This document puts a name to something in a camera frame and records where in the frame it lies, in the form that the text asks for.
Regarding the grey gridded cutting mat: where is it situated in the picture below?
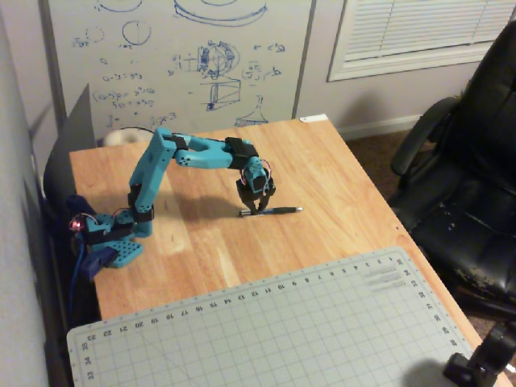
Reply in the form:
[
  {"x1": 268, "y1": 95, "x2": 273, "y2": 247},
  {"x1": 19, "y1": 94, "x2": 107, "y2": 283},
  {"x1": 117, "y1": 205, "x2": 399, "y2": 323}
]
[{"x1": 66, "y1": 245, "x2": 475, "y2": 387}]

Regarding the black leather office chair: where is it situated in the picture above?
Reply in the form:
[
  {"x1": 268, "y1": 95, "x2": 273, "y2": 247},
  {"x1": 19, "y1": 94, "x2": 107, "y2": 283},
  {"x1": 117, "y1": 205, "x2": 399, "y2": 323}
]
[{"x1": 389, "y1": 18, "x2": 516, "y2": 323}]

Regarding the dark blue table clamp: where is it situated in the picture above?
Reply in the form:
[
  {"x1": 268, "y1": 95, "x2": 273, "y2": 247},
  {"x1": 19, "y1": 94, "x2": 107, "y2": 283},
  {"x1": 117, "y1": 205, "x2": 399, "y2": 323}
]
[
  {"x1": 65, "y1": 193, "x2": 96, "y2": 227},
  {"x1": 78, "y1": 248, "x2": 119, "y2": 281}
]

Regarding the blue cable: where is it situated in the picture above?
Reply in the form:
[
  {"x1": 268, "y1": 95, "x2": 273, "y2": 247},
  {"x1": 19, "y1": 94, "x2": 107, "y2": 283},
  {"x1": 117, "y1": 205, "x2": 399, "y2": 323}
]
[{"x1": 67, "y1": 237, "x2": 88, "y2": 327}]

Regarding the white baseboard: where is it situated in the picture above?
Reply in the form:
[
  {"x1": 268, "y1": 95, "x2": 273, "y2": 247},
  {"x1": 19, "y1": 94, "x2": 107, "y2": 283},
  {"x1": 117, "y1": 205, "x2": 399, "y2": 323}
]
[{"x1": 336, "y1": 114, "x2": 423, "y2": 140}]

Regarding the dark blue ballpoint pen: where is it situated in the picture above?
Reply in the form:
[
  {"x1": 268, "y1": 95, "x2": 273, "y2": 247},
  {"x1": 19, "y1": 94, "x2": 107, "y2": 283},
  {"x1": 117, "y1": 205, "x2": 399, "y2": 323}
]
[{"x1": 237, "y1": 206, "x2": 304, "y2": 218}]

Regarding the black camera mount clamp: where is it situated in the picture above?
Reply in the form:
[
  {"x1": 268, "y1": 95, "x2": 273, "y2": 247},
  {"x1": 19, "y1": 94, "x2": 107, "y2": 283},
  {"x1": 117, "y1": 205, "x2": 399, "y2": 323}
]
[{"x1": 443, "y1": 324, "x2": 516, "y2": 387}]

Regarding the white round roll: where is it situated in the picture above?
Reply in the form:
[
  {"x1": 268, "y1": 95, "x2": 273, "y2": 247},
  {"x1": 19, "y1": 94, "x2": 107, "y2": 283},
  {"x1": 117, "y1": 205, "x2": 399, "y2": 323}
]
[{"x1": 102, "y1": 127, "x2": 156, "y2": 148}]

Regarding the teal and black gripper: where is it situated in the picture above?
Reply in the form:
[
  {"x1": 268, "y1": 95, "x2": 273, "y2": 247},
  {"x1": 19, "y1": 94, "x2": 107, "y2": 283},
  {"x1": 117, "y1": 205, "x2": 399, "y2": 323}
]
[{"x1": 235, "y1": 156, "x2": 277, "y2": 214}]

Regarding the window with white blinds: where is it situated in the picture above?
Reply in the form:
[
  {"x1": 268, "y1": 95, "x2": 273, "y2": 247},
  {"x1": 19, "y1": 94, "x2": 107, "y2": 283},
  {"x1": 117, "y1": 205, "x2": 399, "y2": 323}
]
[{"x1": 326, "y1": 0, "x2": 516, "y2": 83}]

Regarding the whiteboard with blue drawings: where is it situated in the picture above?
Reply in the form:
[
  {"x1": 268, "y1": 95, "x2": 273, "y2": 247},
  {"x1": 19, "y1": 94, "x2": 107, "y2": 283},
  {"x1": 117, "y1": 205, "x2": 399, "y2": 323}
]
[{"x1": 39, "y1": 0, "x2": 318, "y2": 140}]

